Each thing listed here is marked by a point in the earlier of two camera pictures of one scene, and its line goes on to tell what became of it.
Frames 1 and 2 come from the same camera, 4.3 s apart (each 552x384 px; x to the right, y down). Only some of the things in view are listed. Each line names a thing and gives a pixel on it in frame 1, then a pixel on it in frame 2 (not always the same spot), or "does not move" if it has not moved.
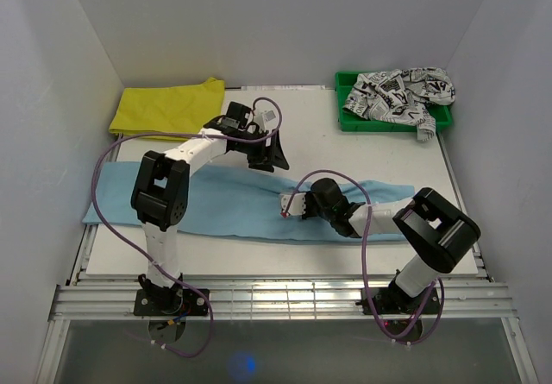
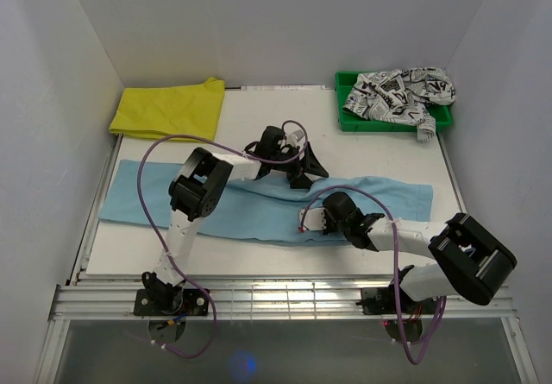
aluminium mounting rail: [274, 300] does not move
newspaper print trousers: [402, 97] does not move
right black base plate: [392, 301] does not move
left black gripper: [274, 149] → [311, 166]
